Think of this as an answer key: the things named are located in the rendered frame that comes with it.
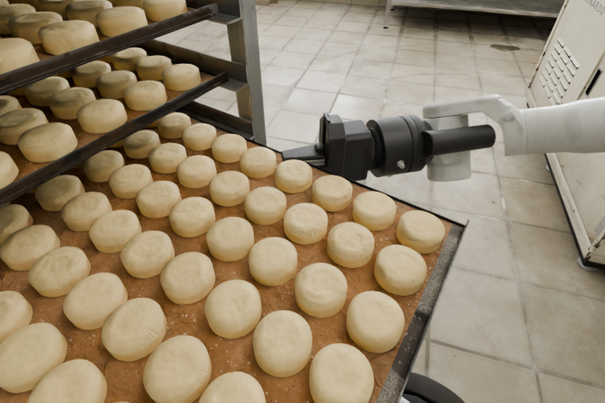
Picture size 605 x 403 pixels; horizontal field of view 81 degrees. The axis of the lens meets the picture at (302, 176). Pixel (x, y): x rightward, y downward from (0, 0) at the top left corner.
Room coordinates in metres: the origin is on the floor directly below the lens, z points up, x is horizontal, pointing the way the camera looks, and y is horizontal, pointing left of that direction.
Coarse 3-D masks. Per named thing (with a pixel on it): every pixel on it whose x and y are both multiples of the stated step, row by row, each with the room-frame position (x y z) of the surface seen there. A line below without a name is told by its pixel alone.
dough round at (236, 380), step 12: (228, 372) 0.11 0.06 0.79; (240, 372) 0.11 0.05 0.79; (216, 384) 0.10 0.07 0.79; (228, 384) 0.10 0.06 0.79; (240, 384) 0.10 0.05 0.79; (252, 384) 0.10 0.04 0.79; (204, 396) 0.09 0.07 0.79; (216, 396) 0.09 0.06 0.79; (228, 396) 0.09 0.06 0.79; (240, 396) 0.09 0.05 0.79; (252, 396) 0.09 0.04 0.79; (264, 396) 0.09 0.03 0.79
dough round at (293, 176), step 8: (288, 160) 0.38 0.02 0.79; (296, 160) 0.38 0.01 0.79; (280, 168) 0.36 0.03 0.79; (288, 168) 0.36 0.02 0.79; (296, 168) 0.36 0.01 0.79; (304, 168) 0.36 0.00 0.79; (280, 176) 0.34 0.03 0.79; (288, 176) 0.34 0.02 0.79; (296, 176) 0.34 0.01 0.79; (304, 176) 0.34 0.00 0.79; (280, 184) 0.34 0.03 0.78; (288, 184) 0.33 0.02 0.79; (296, 184) 0.33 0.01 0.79; (304, 184) 0.34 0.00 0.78; (288, 192) 0.33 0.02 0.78; (296, 192) 0.33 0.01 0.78
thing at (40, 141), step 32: (96, 64) 0.49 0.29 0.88; (128, 64) 0.50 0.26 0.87; (160, 64) 0.49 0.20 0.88; (0, 96) 0.39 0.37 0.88; (32, 96) 0.40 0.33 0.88; (64, 96) 0.39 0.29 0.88; (96, 96) 0.43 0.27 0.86; (128, 96) 0.39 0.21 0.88; (160, 96) 0.40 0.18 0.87; (0, 128) 0.32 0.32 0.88; (32, 128) 0.32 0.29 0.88; (64, 128) 0.32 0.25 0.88; (96, 128) 0.34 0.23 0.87; (0, 160) 0.26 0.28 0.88; (32, 160) 0.28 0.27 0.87
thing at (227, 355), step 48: (96, 192) 0.34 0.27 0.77; (192, 192) 0.34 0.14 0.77; (192, 240) 0.26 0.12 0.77; (288, 240) 0.26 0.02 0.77; (384, 240) 0.26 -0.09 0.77; (0, 288) 0.20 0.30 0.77; (144, 288) 0.20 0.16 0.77; (288, 288) 0.20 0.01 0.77; (96, 336) 0.15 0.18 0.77; (336, 336) 0.15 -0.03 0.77; (288, 384) 0.11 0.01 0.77
